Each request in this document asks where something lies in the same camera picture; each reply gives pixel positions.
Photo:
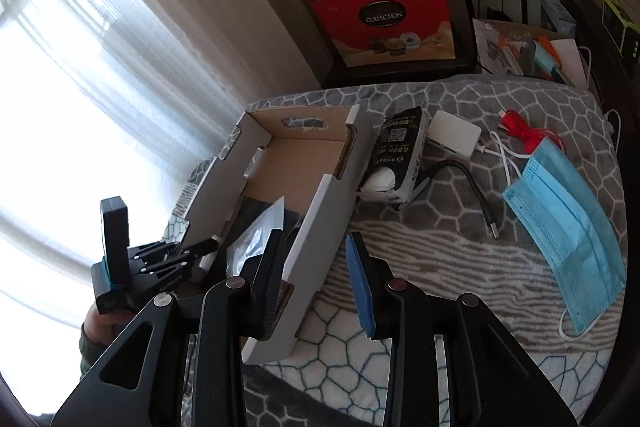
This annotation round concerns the black printed packet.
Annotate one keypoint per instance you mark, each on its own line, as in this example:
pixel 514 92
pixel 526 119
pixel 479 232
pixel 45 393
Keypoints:
pixel 395 142

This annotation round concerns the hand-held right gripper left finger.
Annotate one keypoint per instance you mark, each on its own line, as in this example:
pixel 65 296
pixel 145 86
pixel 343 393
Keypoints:
pixel 272 267

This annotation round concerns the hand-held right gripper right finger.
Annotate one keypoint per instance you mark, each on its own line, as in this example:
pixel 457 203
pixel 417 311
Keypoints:
pixel 360 287

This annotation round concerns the small grey white carton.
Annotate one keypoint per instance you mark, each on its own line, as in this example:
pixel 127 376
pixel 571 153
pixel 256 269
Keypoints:
pixel 557 14

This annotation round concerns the teal tube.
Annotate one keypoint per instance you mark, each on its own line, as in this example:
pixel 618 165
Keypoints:
pixel 542 57

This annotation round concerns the open brown cardboard box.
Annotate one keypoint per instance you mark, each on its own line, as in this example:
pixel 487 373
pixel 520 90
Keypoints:
pixel 520 32

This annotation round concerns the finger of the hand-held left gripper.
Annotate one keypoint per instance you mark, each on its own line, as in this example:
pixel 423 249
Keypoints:
pixel 152 249
pixel 195 251

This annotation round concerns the blue face mask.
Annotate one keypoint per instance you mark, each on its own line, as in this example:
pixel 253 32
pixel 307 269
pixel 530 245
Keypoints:
pixel 560 217

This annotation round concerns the white cardboard box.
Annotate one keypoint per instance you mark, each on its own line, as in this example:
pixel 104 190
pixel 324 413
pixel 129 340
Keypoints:
pixel 320 207

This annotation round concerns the red gift bag with pastries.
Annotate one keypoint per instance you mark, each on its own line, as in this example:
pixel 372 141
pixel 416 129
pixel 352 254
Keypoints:
pixel 350 17

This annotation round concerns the person's left hand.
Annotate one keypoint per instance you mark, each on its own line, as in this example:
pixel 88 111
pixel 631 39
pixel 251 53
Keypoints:
pixel 105 323

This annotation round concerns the yellow-green device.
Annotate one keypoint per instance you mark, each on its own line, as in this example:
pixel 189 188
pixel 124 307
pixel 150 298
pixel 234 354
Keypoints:
pixel 620 27

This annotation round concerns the person's left forearm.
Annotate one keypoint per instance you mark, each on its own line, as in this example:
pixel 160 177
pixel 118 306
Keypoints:
pixel 89 352

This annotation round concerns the sheer white curtain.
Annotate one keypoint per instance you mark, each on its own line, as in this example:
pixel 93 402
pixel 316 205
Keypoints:
pixel 150 7

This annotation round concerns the white charger block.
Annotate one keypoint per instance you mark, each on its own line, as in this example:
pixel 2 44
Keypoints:
pixel 452 129

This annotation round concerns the orange tool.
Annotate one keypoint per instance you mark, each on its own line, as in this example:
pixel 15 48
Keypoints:
pixel 542 42

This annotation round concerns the clear plastic bag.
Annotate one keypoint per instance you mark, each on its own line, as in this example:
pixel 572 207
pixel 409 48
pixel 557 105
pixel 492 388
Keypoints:
pixel 250 239

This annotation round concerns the dark plastic pouch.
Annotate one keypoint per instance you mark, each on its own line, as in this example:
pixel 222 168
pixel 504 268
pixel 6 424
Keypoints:
pixel 255 207

